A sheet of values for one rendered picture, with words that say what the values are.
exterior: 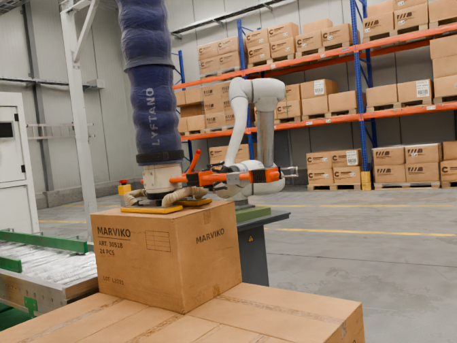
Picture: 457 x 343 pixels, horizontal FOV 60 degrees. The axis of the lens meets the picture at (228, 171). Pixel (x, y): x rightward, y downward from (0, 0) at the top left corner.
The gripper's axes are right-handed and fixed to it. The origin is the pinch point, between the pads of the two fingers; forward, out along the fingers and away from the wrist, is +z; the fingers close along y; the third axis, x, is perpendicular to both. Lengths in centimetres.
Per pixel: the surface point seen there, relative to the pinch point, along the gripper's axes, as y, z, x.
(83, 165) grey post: -7, -141, 358
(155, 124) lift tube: -26.1, 7.1, 19.3
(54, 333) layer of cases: 53, 56, 35
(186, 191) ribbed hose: 4.9, 3.6, 7.3
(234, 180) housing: 0.4, 3.2, -20.5
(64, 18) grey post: -195, -141, 359
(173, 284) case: 41.4, 18.4, 4.9
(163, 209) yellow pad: 11.1, 14.5, 10.9
